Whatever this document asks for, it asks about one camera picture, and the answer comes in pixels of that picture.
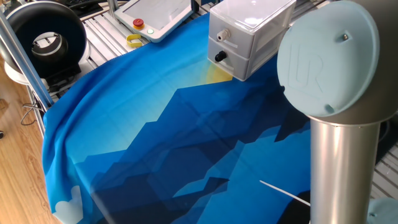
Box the white plastic drawer with knob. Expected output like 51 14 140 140
208 11 259 60

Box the white drawer with black knob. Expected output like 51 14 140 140
207 37 251 82

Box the white plastic drawer cabinet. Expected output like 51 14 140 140
207 0 297 82

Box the blue mountain print cloth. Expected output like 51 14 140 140
42 14 312 224

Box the yellow U-shaped clip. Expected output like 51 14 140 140
126 34 143 48

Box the grey teach pendant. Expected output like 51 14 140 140
114 0 196 44

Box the black flat device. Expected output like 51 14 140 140
57 0 108 18

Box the aluminium pole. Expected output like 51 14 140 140
0 11 55 110

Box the white cable tie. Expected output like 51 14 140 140
259 180 312 207

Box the grey floor cable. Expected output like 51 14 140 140
20 102 47 127

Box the black ring light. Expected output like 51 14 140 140
4 1 91 93

